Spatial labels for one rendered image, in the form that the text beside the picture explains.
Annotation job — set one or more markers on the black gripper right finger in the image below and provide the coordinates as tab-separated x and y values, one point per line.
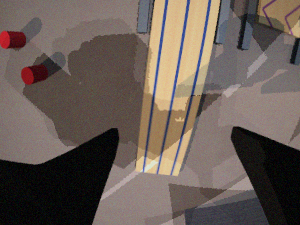
274	170

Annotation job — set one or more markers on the red cylinder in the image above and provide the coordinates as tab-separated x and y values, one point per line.
34	74
12	39

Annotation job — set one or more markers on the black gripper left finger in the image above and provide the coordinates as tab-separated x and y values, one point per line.
68	188

